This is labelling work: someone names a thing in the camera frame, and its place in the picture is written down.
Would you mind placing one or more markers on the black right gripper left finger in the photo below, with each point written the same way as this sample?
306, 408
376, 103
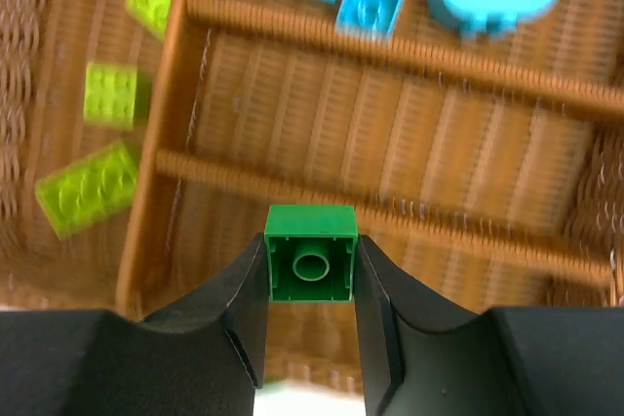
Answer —
201, 355

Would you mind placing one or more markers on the small cyan lego brick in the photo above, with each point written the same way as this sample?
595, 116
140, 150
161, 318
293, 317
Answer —
374, 18

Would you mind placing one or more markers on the small green lego cube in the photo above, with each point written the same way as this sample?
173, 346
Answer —
311, 252

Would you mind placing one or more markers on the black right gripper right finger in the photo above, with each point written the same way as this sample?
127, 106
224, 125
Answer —
422, 354

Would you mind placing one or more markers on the brown wicker divided basket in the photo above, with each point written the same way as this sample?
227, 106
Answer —
493, 172

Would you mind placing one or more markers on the lime green lego brick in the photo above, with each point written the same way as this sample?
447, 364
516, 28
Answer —
90, 189

